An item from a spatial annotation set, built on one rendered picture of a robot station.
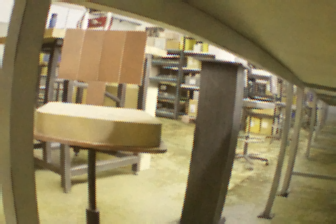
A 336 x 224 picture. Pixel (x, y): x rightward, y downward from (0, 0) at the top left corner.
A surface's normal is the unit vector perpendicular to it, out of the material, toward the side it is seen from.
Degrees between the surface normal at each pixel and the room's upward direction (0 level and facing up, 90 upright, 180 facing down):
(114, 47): 90
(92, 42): 90
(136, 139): 90
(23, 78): 90
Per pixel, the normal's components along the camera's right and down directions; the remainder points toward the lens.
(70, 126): 0.20, 0.09
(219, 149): -0.41, 0.02
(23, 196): 0.84, 0.13
